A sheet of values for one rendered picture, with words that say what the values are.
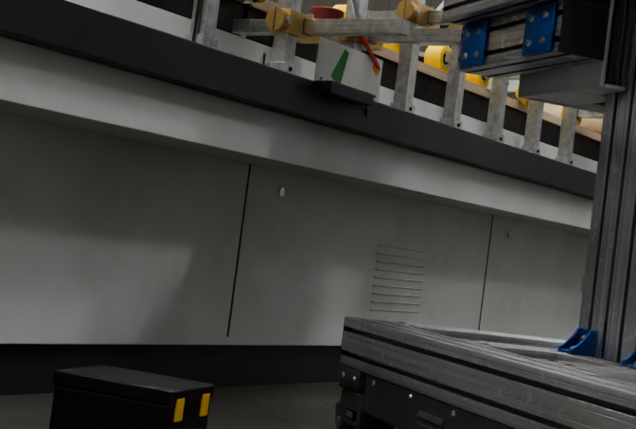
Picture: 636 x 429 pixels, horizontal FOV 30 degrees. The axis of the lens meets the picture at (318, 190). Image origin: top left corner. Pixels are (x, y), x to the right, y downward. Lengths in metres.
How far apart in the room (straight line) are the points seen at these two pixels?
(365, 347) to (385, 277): 1.13
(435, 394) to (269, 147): 0.78
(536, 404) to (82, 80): 0.95
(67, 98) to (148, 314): 0.65
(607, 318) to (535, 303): 2.14
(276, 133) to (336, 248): 0.65
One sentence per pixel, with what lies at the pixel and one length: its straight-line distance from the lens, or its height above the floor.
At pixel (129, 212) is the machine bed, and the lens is 2.46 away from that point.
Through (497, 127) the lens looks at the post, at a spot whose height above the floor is 0.74.
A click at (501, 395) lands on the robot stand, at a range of 1.74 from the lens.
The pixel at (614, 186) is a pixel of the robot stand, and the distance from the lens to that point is 2.08.
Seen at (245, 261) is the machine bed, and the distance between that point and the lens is 2.77.
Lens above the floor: 0.36
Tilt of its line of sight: 3 degrees up
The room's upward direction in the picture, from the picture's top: 7 degrees clockwise
